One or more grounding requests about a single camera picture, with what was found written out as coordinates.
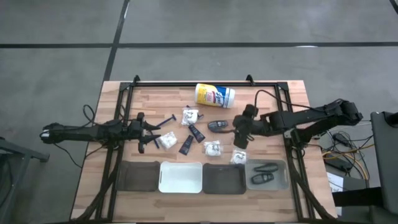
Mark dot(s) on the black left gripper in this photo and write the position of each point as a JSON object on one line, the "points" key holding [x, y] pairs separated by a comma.
{"points": [[136, 129]]}

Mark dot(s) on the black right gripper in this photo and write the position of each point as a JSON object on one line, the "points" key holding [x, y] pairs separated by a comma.
{"points": [[252, 127]]}

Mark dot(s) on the clear bag of cotton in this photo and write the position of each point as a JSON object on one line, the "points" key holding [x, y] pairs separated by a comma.
{"points": [[189, 116], [168, 140], [238, 157], [213, 148]]}

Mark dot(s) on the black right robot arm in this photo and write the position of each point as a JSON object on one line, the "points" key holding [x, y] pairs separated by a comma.
{"points": [[298, 118]]}

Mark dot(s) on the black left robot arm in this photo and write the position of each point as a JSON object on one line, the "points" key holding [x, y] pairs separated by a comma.
{"points": [[87, 132]]}

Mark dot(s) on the dark navy travel tube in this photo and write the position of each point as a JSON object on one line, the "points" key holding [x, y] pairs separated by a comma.
{"points": [[186, 145], [196, 133]]}

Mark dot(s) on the dark brown plastic bin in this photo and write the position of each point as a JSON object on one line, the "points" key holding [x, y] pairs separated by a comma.
{"points": [[138, 175]]}

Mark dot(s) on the yellow disinfecting wipes canister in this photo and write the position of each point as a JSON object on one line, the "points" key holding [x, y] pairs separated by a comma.
{"points": [[214, 96]]}

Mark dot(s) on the smoky transparent plastic bin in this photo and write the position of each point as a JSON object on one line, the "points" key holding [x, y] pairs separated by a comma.
{"points": [[224, 179]]}

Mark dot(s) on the white plastic bin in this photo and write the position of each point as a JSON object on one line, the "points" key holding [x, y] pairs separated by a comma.
{"points": [[180, 177]]}

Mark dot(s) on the light grey plastic bin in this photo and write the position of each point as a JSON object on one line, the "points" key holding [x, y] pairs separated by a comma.
{"points": [[283, 177]]}

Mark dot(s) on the black power brick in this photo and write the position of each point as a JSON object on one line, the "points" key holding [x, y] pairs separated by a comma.
{"points": [[339, 163]]}

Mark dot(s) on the white paper sheet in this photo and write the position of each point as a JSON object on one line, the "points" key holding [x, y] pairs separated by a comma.
{"points": [[335, 182]]}

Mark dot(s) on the grey metal stand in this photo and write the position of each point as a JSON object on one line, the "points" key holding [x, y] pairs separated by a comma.
{"points": [[18, 152]]}

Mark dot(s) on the black equipment case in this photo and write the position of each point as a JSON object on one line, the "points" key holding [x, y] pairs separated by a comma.
{"points": [[385, 155]]}

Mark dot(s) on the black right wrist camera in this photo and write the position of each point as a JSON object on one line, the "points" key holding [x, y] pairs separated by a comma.
{"points": [[250, 111]]}

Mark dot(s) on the black aluminium table frame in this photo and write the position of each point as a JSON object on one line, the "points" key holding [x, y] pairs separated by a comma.
{"points": [[199, 84]]}

